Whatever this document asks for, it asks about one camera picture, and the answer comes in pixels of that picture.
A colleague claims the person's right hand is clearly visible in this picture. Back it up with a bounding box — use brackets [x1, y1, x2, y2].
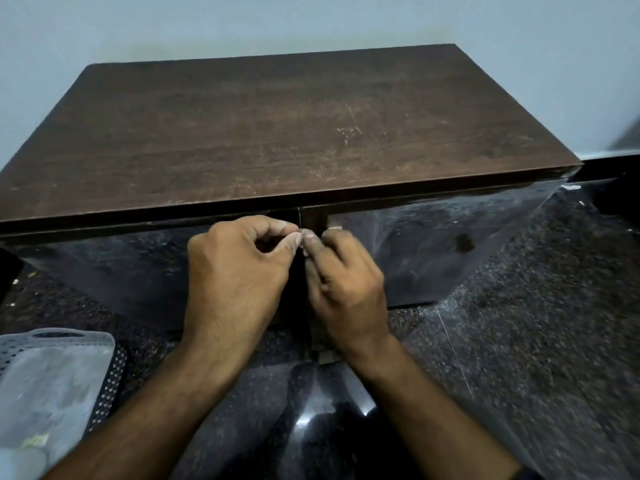
[301, 228, 393, 368]

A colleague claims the person's left hand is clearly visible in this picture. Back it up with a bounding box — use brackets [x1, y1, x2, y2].
[181, 214, 303, 368]

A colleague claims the brown wooden cabinet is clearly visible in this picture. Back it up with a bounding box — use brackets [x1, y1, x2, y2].
[0, 43, 585, 333]

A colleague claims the white spray bottle black nozzle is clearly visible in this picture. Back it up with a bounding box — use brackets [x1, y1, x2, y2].
[0, 447, 51, 480]

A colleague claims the person's left forearm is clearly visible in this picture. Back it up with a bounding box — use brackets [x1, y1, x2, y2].
[42, 339, 241, 480]

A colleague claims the person's right forearm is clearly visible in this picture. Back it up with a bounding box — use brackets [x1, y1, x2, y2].
[349, 339, 526, 480]

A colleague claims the white perforated plastic basket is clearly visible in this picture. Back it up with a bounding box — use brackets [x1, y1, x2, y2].
[0, 328, 129, 480]

